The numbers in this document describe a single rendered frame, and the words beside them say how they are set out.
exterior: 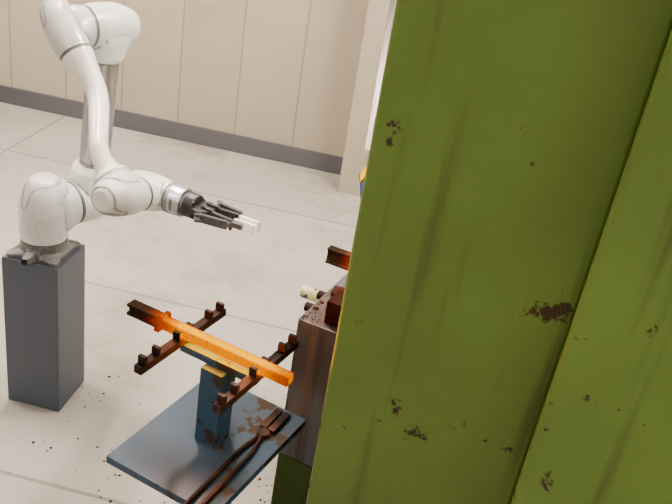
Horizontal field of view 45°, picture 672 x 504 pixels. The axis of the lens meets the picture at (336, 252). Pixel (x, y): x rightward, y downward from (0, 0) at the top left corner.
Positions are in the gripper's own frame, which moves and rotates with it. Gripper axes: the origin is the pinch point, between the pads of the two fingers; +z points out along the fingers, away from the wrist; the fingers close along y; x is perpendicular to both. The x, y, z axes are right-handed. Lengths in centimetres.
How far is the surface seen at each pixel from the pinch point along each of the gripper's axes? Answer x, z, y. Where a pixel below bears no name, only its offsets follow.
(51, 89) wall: -84, -286, -234
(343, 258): 0.6, 30.5, 0.4
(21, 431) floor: -100, -71, 16
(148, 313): -3.6, 3.0, 48.9
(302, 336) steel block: -12.9, 31.1, 21.9
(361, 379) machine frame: 2, 57, 48
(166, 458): -31, 18, 61
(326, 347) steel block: -13.3, 38.1, 21.9
